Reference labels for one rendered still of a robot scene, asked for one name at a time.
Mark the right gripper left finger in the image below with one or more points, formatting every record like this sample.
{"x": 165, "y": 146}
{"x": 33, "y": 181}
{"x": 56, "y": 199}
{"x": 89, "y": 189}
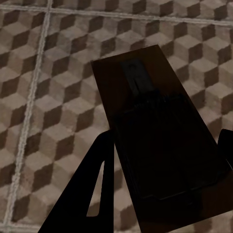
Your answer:
{"x": 69, "y": 213}

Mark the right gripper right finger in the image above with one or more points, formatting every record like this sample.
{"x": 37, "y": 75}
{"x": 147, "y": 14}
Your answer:
{"x": 225, "y": 143}

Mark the mousetrap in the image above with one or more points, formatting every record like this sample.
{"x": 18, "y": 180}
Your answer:
{"x": 175, "y": 172}

